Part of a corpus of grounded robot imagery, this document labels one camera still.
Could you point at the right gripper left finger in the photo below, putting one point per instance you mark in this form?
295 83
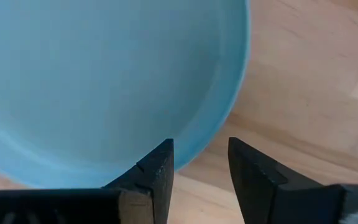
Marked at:
148 186

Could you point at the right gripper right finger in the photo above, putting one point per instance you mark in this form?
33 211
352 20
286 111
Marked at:
259 186

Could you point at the teal plate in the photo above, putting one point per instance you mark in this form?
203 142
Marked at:
104 77

